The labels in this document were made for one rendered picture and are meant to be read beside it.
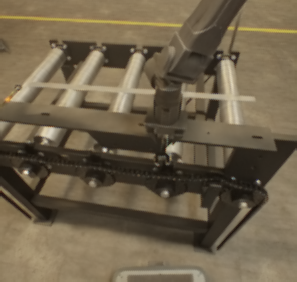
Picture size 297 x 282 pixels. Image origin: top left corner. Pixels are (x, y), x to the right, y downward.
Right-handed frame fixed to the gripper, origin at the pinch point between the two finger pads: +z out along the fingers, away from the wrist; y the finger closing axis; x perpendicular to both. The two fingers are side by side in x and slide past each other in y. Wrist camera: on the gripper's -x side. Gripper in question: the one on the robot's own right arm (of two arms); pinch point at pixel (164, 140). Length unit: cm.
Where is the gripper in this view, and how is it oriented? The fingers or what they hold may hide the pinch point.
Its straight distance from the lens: 59.5
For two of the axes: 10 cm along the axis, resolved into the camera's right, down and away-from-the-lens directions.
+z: 0.2, 6.6, 7.5
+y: -9.9, -1.1, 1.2
